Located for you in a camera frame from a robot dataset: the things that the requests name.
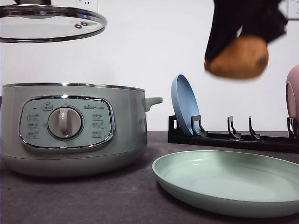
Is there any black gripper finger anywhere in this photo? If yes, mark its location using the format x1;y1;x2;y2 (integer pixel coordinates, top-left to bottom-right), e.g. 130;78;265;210
205;0;244;60
240;0;288;43

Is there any brown potato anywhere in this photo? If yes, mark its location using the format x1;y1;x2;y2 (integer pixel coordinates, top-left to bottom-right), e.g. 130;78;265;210
205;35;269;80

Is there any green plate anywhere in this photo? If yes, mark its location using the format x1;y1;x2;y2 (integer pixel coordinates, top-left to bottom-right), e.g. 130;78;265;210
152;150;299;218

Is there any glass steamer lid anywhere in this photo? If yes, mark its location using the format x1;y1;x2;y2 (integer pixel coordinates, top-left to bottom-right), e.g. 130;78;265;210
0;0;107;43

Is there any pink plate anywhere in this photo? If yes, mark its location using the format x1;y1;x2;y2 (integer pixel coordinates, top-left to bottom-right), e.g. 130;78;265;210
286;65;299;136

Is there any blue plate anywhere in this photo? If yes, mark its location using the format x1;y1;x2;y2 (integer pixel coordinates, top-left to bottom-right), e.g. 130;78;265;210
171;74;201;135

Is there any black plate rack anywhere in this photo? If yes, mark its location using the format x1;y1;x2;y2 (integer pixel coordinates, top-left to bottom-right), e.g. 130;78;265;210
168;115;299;153

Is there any green electric steamer pot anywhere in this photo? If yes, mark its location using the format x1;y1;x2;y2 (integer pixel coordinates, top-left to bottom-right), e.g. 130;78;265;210
0;82;162;177

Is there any white wall socket right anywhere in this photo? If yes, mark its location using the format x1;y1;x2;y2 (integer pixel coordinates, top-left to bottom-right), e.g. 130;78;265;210
288;0;299;18

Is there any white wall socket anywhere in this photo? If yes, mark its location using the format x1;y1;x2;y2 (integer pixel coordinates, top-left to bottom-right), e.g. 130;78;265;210
77;0;98;13
288;0;299;18

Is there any white wall socket left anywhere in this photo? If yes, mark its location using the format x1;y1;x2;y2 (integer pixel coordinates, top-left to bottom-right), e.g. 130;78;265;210
77;0;98;13

